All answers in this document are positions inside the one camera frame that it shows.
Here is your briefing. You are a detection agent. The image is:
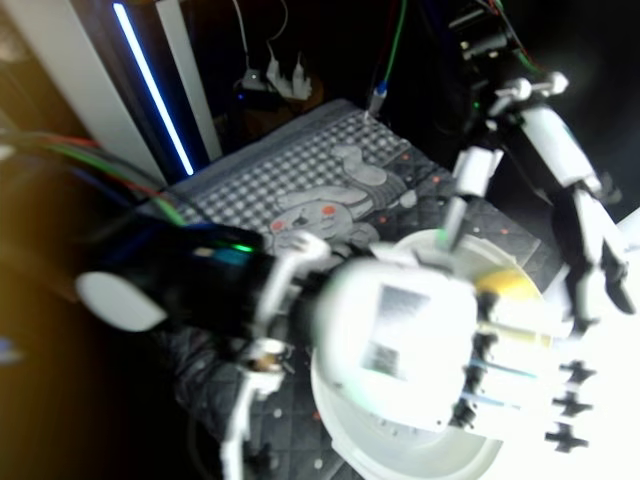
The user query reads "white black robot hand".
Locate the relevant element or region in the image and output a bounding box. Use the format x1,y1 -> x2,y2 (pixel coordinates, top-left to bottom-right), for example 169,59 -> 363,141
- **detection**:
439,106 -> 637,337
313,243 -> 599,454

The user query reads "yellow green sponge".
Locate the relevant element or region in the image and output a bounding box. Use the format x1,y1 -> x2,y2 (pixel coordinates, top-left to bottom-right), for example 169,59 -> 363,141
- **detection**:
473,267 -> 545,304

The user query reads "grey quilt with bear print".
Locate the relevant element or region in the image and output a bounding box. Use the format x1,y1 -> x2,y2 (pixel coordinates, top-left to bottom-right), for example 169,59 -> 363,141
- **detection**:
139,97 -> 566,480

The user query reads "white power strip with plugs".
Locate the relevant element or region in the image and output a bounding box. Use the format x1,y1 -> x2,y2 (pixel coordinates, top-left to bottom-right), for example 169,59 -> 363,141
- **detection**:
265,52 -> 314,100

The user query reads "black power adapter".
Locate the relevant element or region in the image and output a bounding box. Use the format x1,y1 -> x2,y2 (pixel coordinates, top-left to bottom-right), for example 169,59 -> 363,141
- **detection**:
232,69 -> 279,109

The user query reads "blue LED light strip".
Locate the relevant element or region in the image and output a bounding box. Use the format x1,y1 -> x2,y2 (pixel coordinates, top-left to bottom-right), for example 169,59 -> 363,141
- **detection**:
111,2 -> 195,177

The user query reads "green cable with blue plug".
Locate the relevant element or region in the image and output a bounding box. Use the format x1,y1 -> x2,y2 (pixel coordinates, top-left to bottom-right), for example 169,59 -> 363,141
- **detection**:
367,0 -> 409,117

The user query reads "white power cable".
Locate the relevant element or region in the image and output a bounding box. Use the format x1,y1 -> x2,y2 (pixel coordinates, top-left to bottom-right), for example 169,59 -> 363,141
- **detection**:
265,0 -> 290,64
231,0 -> 252,72

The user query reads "narrow white frame post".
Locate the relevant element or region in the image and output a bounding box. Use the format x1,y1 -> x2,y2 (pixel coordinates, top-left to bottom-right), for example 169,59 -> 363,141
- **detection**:
154,0 -> 223,162

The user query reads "wide white frame post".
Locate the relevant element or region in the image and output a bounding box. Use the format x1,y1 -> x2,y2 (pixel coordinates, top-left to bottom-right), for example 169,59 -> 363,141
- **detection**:
2,0 -> 169,187

